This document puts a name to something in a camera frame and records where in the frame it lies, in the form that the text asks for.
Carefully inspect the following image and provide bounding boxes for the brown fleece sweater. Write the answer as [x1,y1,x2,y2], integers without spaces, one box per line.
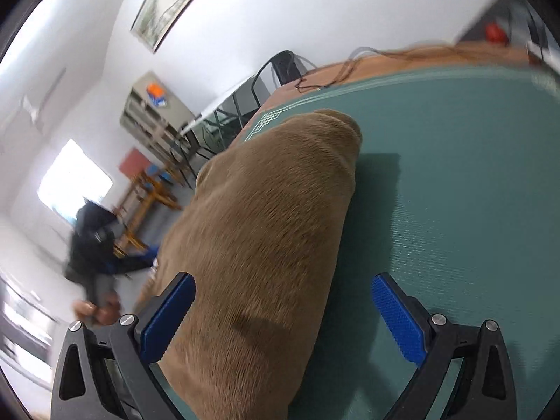
[135,108,364,420]

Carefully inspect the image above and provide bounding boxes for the orange and blue box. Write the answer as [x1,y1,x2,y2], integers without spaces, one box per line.
[146,83,169,108]

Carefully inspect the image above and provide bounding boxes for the bright window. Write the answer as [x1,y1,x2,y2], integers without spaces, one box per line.
[37,139,114,225]

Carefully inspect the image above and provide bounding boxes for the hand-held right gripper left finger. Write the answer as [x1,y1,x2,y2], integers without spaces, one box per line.
[51,272,197,420]

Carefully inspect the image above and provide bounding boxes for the wooden chairs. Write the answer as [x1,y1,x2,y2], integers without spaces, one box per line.
[113,162,183,255]

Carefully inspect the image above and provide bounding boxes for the person's left hand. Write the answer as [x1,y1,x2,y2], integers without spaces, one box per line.
[72,297,121,327]

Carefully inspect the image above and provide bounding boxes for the red board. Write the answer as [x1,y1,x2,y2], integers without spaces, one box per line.
[118,147,152,180]

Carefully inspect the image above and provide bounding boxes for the long black cable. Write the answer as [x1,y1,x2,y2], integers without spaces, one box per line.
[295,45,528,93]

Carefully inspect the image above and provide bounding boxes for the red round object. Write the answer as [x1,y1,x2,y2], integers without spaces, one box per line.
[485,22,509,45]

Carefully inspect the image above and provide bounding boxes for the beige shelf cabinet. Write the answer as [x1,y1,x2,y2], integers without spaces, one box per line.
[120,70,196,172]

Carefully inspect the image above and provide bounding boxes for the black chair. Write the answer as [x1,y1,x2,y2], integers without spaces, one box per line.
[251,50,319,111]

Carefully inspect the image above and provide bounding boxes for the green table mat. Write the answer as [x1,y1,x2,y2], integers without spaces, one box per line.
[156,64,560,420]

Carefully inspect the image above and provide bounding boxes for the glass side table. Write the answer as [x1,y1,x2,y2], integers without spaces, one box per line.
[178,76,264,159]

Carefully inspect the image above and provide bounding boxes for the framed landscape picture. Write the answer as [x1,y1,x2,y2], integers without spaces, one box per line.
[130,0,199,55]

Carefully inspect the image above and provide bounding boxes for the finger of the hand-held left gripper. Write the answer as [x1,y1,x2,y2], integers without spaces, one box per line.
[114,247,159,275]

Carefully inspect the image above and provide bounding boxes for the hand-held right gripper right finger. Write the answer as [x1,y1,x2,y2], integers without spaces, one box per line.
[370,272,517,420]

